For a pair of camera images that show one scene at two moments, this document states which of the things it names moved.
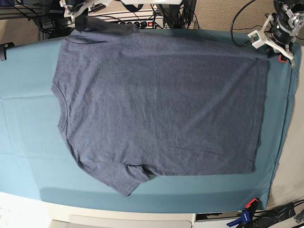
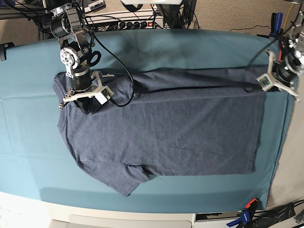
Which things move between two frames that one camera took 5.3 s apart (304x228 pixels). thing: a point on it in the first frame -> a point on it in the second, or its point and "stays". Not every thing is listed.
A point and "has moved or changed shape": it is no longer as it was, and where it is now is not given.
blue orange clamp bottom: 247,216 stays
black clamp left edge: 3,48 stays
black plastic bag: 266,218 stays
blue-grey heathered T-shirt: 141,103 has moved or changed shape
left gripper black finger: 80,21 -> 88,105
